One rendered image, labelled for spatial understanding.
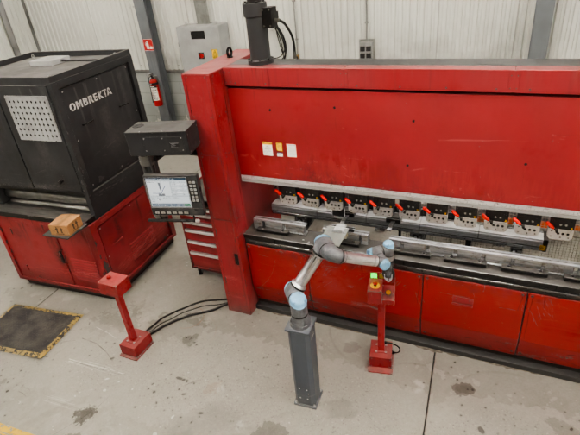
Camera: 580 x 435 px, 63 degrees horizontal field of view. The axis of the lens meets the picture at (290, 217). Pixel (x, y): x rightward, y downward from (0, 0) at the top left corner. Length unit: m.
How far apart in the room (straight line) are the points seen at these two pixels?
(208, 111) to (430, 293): 2.21
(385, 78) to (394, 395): 2.35
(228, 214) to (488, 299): 2.16
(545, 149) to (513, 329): 1.41
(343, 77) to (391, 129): 0.49
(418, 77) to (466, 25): 4.20
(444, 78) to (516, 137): 0.59
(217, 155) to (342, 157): 0.99
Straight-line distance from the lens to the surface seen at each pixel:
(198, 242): 4.99
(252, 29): 3.68
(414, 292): 3.94
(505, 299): 3.85
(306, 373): 3.61
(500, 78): 3.22
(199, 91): 3.72
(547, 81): 3.22
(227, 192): 3.96
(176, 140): 3.67
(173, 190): 3.85
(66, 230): 4.65
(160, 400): 4.20
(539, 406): 4.12
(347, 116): 3.48
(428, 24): 7.45
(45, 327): 5.38
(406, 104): 3.34
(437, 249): 3.82
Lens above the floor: 3.07
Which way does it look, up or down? 30 degrees down
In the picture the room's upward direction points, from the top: 6 degrees counter-clockwise
